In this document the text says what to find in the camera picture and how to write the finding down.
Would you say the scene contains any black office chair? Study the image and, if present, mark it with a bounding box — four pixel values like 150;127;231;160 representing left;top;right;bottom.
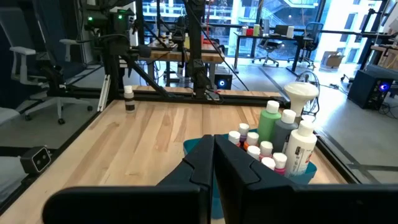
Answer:
287;21;324;69
252;39;282;68

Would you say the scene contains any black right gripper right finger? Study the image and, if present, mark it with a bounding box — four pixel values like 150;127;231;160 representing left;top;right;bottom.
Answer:
214;134;398;224

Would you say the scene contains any black floor fan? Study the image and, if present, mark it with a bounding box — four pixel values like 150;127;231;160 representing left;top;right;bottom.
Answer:
295;70;321;116

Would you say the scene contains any small pink paint bottle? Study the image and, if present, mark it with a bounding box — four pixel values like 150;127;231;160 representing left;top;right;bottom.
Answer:
259;141;274;160

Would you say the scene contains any black background desk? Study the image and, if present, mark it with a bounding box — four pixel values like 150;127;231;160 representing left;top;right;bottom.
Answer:
233;27;315;75

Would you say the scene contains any wooden background workbench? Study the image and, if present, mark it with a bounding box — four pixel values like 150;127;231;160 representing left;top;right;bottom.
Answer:
138;39;225;88
369;43;398;71

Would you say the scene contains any white bulb table lamp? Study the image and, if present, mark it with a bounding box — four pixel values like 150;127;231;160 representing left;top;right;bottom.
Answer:
283;82;320;124

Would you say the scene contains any large grey paint bottle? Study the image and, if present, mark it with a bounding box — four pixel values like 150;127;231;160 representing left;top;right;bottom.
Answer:
272;109;299;153

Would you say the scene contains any black computer tower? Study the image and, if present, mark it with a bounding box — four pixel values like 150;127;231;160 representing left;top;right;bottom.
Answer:
214;73;233;91
347;68;394;110

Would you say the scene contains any black depth camera box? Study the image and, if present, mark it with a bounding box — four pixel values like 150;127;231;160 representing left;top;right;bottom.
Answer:
20;146;52;175

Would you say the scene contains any large green paint bottle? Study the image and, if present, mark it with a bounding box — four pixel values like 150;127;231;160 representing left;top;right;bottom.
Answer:
257;100;282;144

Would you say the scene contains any small dark paint bottle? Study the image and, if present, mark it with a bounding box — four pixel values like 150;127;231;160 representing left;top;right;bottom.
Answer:
261;157;277;171

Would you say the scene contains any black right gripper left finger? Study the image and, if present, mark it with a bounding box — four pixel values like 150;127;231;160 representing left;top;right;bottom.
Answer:
42;134;215;224

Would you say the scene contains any small maroon paint bottle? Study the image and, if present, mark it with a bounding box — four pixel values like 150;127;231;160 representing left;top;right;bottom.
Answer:
272;152;289;176

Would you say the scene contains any large white paint bottle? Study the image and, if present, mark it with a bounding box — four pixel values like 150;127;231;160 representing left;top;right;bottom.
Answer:
284;119;318;177

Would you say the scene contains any brown cardboard box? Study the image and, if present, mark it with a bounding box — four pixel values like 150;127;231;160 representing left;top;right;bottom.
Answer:
320;51;345;68

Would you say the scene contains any grey white office chair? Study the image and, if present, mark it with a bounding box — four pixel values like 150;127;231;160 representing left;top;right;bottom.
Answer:
0;6;94;125

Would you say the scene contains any small white paint bottle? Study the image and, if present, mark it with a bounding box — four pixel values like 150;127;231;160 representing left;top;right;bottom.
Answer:
123;85;136;113

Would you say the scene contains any teal plastic bin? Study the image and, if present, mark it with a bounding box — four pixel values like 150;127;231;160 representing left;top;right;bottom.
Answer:
182;128;318;220

